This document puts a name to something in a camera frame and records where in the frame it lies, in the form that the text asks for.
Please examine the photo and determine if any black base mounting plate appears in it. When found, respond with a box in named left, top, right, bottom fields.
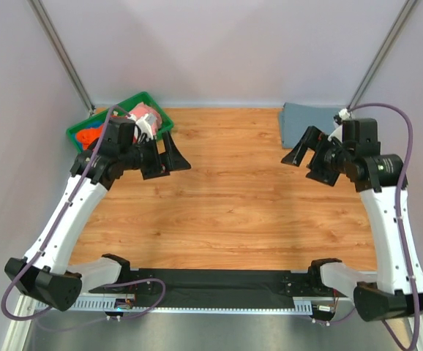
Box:
left=88, top=268, right=352, bottom=309

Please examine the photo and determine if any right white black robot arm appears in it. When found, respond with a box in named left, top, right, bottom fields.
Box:
left=282, top=118, right=423, bottom=322

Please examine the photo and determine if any orange t shirt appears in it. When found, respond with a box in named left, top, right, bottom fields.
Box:
left=75, top=125, right=102, bottom=151

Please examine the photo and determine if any aluminium corner post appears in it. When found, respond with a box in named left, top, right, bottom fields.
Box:
left=348, top=0, right=420, bottom=107
left=28, top=0, right=95, bottom=116

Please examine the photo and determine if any grey slotted cable duct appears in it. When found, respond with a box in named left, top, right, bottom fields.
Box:
left=72, top=296, right=315, bottom=315

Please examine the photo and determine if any left aluminium corner post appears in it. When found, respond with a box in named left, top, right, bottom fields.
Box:
left=28, top=0, right=95, bottom=116

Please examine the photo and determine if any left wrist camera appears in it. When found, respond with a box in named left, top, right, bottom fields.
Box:
left=127, top=113, right=162, bottom=143

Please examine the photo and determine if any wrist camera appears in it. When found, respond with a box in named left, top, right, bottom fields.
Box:
left=328, top=108, right=352, bottom=141
left=127, top=113, right=162, bottom=143

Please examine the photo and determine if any grey-blue t shirt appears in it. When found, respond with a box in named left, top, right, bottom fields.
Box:
left=277, top=102, right=342, bottom=149

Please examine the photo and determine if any pink t shirt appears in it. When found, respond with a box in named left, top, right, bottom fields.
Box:
left=127, top=102, right=162, bottom=142

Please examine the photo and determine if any aluminium frame rail front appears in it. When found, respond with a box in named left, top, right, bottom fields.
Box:
left=0, top=266, right=423, bottom=351

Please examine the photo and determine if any right aluminium corner post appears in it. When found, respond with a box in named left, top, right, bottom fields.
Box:
left=348, top=0, right=420, bottom=107

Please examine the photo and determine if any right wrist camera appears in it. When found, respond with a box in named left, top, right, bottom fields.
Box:
left=328, top=108, right=352, bottom=141

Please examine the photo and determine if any green plastic bin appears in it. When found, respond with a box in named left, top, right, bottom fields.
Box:
left=65, top=91, right=176, bottom=154

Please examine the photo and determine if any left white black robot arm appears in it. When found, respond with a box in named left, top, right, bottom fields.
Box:
left=4, top=118, right=191, bottom=312

